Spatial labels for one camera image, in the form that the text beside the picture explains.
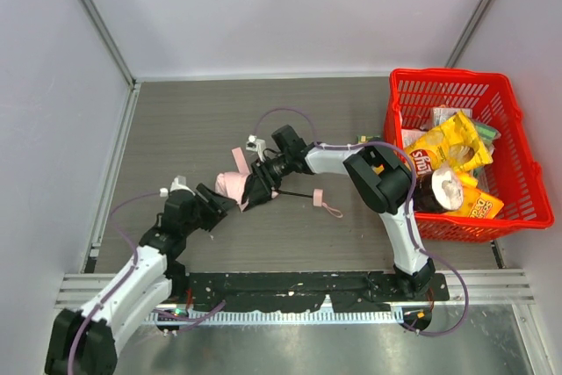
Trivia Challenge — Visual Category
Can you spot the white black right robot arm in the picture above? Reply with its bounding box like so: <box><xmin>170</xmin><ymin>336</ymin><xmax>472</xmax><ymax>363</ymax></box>
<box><xmin>241</xmin><ymin>125</ymin><xmax>436</xmax><ymax>299</ymax></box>

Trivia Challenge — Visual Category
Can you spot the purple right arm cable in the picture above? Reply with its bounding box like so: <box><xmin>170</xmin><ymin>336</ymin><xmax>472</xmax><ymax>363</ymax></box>
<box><xmin>254</xmin><ymin>106</ymin><xmax>470</xmax><ymax>337</ymax></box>

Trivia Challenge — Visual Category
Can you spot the white wrapped packet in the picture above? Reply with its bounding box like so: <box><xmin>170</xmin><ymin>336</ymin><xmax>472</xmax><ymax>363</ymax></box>
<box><xmin>429</xmin><ymin>106</ymin><xmax>472</xmax><ymax>127</ymax></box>

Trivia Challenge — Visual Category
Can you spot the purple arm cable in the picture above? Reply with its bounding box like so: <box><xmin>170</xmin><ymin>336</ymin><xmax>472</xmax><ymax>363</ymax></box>
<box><xmin>68</xmin><ymin>190</ymin><xmax>170</xmax><ymax>375</ymax></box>
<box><xmin>254</xmin><ymin>106</ymin><xmax>470</xmax><ymax>337</ymax></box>

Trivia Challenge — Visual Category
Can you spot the pink folding umbrella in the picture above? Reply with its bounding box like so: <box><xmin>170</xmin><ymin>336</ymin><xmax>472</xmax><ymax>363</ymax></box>
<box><xmin>213</xmin><ymin>146</ymin><xmax>344</xmax><ymax>219</ymax></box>

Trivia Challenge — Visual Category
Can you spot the green snack packet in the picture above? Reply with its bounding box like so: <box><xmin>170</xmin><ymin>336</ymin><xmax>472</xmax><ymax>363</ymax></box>
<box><xmin>473</xmin><ymin>121</ymin><xmax>501</xmax><ymax>145</ymax></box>

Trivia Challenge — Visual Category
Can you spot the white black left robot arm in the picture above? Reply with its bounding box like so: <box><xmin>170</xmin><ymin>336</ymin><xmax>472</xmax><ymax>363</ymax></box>
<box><xmin>44</xmin><ymin>178</ymin><xmax>237</xmax><ymax>374</ymax></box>

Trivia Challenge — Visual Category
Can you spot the white slotted cable duct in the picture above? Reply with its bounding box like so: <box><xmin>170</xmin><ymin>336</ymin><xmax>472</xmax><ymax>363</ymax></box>
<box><xmin>144</xmin><ymin>309</ymin><xmax>404</xmax><ymax>327</ymax></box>

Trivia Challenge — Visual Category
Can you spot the red plastic basket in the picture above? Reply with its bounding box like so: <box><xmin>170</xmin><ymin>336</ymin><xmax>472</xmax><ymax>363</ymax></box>
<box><xmin>384</xmin><ymin>69</ymin><xmax>554</xmax><ymax>242</ymax></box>

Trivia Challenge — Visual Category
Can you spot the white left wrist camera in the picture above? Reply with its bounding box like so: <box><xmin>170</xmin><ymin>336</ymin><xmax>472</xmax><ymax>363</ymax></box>
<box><xmin>159</xmin><ymin>176</ymin><xmax>193</xmax><ymax>198</ymax></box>

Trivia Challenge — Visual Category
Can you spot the orange green carton box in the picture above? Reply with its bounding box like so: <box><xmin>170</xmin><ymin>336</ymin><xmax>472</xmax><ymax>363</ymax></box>
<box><xmin>357</xmin><ymin>134</ymin><xmax>382</xmax><ymax>144</ymax></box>

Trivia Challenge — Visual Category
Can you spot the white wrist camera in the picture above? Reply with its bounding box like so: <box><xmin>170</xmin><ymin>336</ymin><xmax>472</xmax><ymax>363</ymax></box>
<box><xmin>159</xmin><ymin>176</ymin><xmax>193</xmax><ymax>198</ymax></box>
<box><xmin>245</xmin><ymin>134</ymin><xmax>266</xmax><ymax>162</ymax></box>

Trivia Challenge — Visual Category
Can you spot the orange snack bag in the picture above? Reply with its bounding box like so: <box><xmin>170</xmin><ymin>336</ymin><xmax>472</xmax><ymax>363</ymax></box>
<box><xmin>450</xmin><ymin>186</ymin><xmax>504</xmax><ymax>220</ymax></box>

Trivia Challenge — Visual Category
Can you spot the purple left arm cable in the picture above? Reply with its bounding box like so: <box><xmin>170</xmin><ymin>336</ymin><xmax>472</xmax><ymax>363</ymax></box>
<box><xmin>68</xmin><ymin>190</ymin><xmax>170</xmax><ymax>375</ymax></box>

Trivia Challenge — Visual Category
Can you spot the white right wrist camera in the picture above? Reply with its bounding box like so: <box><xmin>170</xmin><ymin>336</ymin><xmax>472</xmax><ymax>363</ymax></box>
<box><xmin>245</xmin><ymin>134</ymin><xmax>266</xmax><ymax>162</ymax></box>

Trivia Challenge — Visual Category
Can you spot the yellow chips bag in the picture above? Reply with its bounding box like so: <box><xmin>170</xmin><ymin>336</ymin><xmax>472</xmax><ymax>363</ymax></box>
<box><xmin>404</xmin><ymin>112</ymin><xmax>494</xmax><ymax>177</ymax></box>

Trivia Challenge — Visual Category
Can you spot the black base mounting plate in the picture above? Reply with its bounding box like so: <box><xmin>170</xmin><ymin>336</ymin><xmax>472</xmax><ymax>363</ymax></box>
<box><xmin>184</xmin><ymin>271</ymin><xmax>450</xmax><ymax>314</ymax></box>

